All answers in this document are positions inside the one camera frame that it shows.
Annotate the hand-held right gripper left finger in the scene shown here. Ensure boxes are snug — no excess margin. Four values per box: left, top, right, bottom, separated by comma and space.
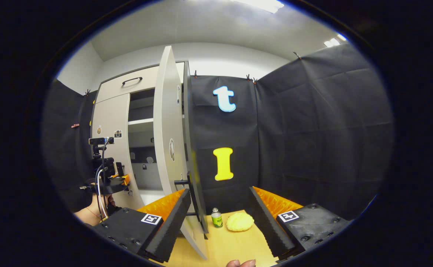
92, 188, 192, 263

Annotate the green label bottle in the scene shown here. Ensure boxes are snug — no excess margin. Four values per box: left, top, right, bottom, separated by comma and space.
211, 208, 223, 228

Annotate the beige double-door shoe cabinet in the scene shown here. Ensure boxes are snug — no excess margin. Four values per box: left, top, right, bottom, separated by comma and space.
90, 45, 209, 260

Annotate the long ceiling light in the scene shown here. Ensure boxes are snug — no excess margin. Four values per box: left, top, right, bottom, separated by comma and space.
231, 0, 284, 13

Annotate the yellow sponge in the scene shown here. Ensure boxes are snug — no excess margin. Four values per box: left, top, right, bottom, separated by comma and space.
226, 212, 255, 232

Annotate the camera sticker shoe cabinet door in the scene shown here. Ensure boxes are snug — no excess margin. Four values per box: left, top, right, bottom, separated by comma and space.
91, 93, 145, 210

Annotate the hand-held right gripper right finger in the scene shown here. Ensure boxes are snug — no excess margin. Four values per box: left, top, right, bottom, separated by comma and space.
249, 186, 351, 260

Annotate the white cable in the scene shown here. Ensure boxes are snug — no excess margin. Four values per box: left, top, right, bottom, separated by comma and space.
95, 168, 109, 220

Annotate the small ceiling light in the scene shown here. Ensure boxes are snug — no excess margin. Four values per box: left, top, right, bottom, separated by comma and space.
324, 33, 347, 47

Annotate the black backdrop cloth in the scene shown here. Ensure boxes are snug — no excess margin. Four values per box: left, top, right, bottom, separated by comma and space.
42, 42, 394, 219

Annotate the cherry sticker shoe cabinet door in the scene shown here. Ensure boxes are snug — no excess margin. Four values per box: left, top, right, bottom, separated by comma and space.
153, 45, 209, 260

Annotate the beige cabinet drawer front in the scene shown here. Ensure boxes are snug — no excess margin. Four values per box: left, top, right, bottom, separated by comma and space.
95, 62, 185, 105

